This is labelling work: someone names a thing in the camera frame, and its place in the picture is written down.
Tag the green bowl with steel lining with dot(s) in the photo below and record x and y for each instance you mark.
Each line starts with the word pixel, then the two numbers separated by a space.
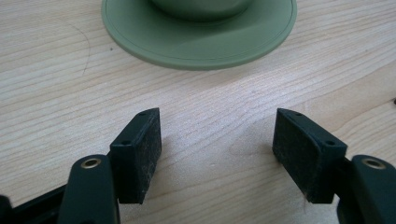
pixel 202 8

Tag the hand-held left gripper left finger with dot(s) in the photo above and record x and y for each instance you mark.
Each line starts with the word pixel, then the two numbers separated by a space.
pixel 137 155

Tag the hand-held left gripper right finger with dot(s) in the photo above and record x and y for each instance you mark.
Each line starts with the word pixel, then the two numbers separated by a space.
pixel 299 155

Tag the green round saucer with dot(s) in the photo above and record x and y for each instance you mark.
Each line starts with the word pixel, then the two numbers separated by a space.
pixel 193 46

